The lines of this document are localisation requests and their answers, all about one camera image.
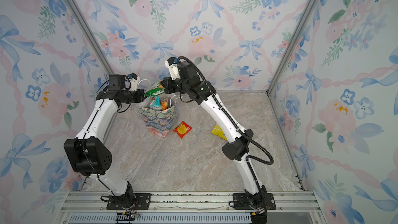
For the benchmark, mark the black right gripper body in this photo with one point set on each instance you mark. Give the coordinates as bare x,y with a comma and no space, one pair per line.
177,87

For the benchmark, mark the small red snack packet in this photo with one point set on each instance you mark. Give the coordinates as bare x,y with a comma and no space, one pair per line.
182,129

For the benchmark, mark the back aluminium floor rail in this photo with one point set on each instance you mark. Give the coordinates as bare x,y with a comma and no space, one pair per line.
242,91

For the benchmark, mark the teal Fox's candy bag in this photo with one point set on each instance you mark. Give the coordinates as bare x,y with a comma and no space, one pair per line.
155,104

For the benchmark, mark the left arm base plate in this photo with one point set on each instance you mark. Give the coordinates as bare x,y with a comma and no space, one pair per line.
136,201

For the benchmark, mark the floral paper gift bag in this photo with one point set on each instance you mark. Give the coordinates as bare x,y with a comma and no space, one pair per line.
160,123

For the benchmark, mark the corner aluminium post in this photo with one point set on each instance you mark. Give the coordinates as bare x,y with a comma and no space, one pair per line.
89,35
301,25

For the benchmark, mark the yellow snack packet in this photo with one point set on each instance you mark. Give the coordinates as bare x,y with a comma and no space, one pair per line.
217,131

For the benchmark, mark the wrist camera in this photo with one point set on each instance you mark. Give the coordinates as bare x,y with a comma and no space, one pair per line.
181,69
119,82

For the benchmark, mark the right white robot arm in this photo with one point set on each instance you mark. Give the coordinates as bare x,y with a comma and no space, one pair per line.
240,148

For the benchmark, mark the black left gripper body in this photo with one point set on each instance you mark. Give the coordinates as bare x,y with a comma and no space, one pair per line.
132,96

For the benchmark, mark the green Fox's candy bag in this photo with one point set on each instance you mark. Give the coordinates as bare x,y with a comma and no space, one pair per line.
157,90

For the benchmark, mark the front aluminium base frame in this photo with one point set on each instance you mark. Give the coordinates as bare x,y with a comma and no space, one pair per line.
286,207

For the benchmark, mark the right corner aluminium post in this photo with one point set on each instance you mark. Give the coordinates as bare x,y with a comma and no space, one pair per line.
301,25

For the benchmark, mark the orange snack packet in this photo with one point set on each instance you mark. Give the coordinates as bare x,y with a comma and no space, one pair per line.
164,104

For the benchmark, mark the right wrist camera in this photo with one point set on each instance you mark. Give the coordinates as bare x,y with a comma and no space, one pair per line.
181,69

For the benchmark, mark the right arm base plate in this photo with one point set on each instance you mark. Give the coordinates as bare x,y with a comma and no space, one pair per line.
253,203

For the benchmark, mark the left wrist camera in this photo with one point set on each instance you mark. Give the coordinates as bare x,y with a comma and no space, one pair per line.
119,82

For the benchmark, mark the left corner aluminium post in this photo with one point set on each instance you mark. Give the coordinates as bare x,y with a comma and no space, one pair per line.
89,35

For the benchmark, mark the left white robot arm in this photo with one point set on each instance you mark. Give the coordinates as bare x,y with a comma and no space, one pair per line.
88,154

